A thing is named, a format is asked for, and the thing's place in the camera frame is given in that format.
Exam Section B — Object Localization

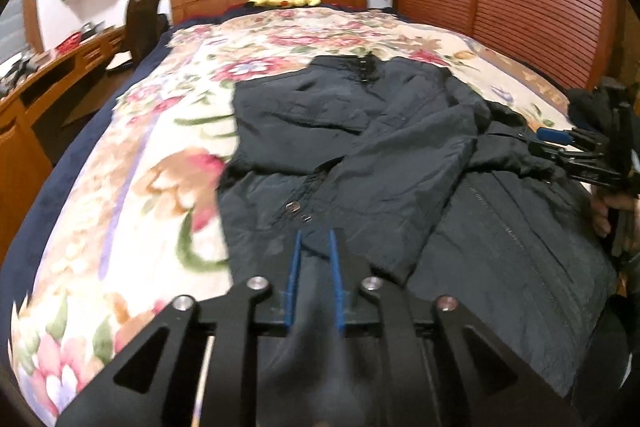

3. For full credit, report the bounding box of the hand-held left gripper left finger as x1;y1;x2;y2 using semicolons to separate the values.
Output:
52;229;306;427

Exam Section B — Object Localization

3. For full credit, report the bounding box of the black jacket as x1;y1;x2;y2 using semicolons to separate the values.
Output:
215;52;626;427

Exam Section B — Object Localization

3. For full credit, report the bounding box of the dark folded cloth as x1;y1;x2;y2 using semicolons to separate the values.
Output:
567;79;621;132

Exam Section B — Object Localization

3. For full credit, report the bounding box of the wooden window frame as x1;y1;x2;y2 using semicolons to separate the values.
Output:
22;0;46;55

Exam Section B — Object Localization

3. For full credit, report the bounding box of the floral blanket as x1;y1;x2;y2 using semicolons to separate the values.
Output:
10;4;576;427

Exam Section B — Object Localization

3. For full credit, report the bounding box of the person's right hand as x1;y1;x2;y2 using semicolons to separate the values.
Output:
590;194;640;238

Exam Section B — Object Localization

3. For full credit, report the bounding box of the wooden desk with cabinets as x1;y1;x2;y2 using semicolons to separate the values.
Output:
0;27;128;258

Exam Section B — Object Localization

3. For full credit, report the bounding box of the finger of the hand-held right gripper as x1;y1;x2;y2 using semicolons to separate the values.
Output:
527;143;583;170
532;127;607;148

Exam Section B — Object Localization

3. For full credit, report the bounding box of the navy bed sheet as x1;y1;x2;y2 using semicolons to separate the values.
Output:
0;7;236;288

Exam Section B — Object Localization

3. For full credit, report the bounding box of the dark wooden chair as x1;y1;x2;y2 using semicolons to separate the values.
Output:
105;0;168;72

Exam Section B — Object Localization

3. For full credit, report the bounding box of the grey window blind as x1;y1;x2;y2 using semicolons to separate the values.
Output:
0;0;26;62

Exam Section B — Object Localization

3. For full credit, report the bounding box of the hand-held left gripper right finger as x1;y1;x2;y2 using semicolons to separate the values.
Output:
326;229;582;427

